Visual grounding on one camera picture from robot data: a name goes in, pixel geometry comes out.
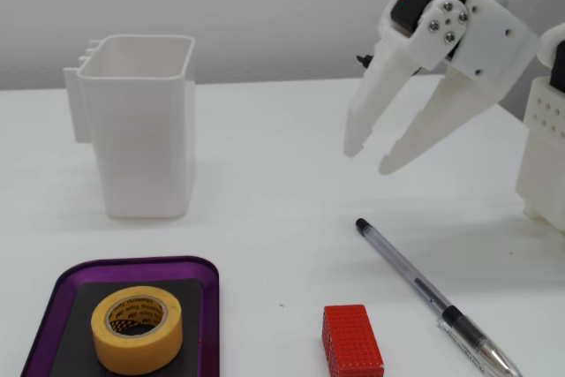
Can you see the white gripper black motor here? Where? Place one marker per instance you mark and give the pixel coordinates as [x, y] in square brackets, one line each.
[487, 39]

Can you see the yellow masking tape roll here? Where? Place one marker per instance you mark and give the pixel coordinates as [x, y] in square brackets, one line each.
[132, 350]

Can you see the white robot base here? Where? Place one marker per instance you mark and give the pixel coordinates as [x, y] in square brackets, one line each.
[543, 165]

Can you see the white plastic box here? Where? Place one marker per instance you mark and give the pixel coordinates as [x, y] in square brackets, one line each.
[141, 143]

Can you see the clear black ballpoint pen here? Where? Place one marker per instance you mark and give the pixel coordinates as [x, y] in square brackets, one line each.
[410, 277]

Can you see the red textured block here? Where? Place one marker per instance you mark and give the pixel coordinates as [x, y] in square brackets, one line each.
[353, 337]

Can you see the purple metal tray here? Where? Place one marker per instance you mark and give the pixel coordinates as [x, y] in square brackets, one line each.
[211, 306]

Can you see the black tray mat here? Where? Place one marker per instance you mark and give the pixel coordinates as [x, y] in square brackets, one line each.
[190, 350]

